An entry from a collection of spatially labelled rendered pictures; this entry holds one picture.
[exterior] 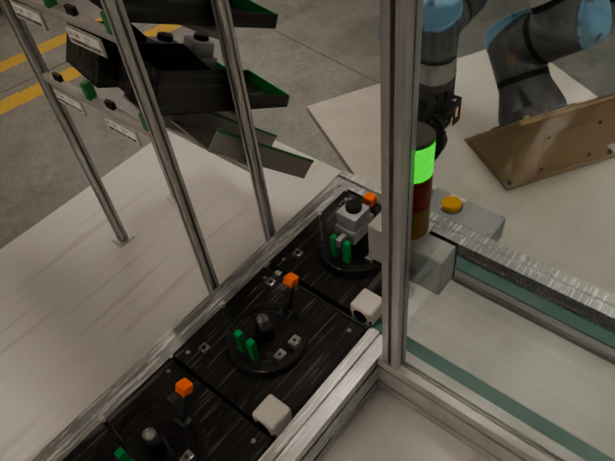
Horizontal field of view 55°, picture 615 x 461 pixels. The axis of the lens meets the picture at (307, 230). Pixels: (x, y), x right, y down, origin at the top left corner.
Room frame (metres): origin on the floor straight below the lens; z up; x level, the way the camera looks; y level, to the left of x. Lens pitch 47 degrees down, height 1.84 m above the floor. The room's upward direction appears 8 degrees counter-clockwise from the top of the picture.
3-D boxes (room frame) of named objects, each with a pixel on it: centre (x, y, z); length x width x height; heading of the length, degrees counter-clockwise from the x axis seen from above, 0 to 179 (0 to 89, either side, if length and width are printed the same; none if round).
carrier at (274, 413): (0.56, 0.09, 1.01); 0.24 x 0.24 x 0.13; 44
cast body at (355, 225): (0.73, -0.08, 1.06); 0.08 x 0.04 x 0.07; 134
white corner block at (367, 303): (0.60, -0.09, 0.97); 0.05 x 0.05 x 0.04; 44
